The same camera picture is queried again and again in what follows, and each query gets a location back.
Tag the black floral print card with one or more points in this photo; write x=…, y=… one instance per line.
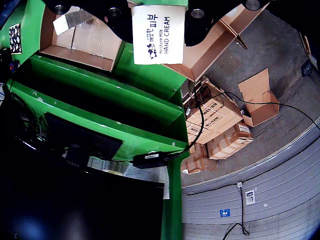
x=15, y=37

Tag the white wall socket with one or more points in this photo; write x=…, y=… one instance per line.
x=239, y=184

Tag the small taped cardboard boxes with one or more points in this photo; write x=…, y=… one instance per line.
x=197, y=160

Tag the white hand cream box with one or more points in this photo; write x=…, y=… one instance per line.
x=140, y=30

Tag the white wall label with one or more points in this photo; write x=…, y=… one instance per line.
x=250, y=197

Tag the black floor box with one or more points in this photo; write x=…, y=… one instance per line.
x=307, y=69

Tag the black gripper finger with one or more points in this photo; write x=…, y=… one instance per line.
x=115, y=22
x=200, y=25

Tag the tall white cosmetic box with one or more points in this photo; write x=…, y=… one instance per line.
x=62, y=25

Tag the green metal shelf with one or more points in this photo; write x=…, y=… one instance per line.
x=100, y=87

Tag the taped cardboard box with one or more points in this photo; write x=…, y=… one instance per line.
x=230, y=145

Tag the large printed cardboard box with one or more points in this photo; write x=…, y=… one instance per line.
x=210, y=136
x=220, y=110

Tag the black power adapter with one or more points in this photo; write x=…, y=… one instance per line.
x=150, y=160

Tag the blue wall sign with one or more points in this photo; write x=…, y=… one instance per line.
x=225, y=213

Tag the divided cardboard box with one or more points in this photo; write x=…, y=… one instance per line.
x=197, y=62

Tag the shallow cardboard tray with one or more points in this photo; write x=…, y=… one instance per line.
x=82, y=55

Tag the open brown cardboard box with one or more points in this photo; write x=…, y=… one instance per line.
x=260, y=110

